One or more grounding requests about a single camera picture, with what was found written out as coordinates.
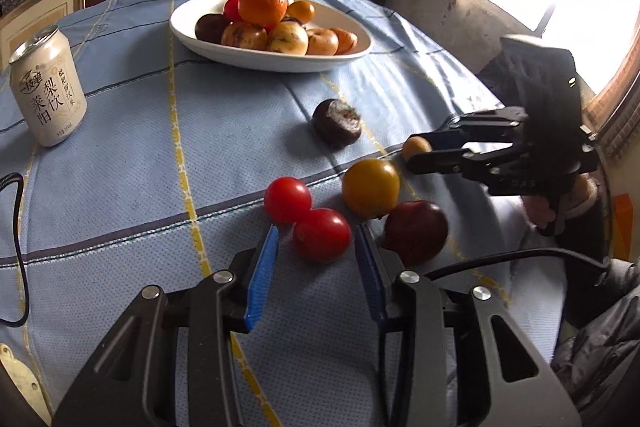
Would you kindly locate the red tomato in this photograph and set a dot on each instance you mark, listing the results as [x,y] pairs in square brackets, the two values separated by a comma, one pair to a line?
[321,234]
[231,9]
[287,199]

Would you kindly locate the person's right hand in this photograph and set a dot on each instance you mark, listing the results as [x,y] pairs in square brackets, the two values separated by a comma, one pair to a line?
[537,212]

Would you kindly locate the beige plastic tool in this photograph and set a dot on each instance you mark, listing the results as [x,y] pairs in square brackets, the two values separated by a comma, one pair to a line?
[17,372]

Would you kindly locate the dark water chestnut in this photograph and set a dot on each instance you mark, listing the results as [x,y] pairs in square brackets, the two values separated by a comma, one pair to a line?
[335,127]

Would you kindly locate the beige framed board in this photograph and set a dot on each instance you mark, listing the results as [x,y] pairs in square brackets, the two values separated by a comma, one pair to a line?
[40,7]

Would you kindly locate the tan spotted fruit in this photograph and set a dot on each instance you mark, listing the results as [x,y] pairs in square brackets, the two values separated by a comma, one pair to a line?
[243,36]
[322,43]

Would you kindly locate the blue striped tablecloth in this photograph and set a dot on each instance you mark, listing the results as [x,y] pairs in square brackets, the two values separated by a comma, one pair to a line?
[150,157]

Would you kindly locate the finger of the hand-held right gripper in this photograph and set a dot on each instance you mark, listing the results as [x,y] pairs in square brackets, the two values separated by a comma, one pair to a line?
[440,161]
[480,122]

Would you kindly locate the white oval plate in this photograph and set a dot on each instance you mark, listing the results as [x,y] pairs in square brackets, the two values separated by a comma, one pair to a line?
[280,63]

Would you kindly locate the dark red plum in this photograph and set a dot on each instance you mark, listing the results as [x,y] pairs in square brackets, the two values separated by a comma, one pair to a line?
[415,232]
[210,28]

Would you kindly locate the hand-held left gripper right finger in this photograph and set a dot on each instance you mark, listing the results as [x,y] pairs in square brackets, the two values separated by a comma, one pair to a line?
[369,277]

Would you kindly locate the yellow tomato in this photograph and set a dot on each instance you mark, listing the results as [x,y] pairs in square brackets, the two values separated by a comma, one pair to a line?
[370,187]
[301,12]

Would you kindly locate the person's right forearm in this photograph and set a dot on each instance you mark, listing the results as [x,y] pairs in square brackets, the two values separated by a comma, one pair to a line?
[605,347]

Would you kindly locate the white drink can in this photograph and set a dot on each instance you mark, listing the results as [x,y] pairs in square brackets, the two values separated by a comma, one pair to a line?
[47,92]

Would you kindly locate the large orange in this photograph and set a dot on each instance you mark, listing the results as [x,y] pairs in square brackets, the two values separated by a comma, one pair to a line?
[262,4]

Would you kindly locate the small tan longan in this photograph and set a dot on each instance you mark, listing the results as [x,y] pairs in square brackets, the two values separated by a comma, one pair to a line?
[414,148]

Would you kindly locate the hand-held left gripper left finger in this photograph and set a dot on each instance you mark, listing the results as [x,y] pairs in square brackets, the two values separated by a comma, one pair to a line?
[262,279]

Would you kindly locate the orange bag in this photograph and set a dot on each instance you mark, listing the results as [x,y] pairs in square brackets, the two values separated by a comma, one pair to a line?
[622,227]

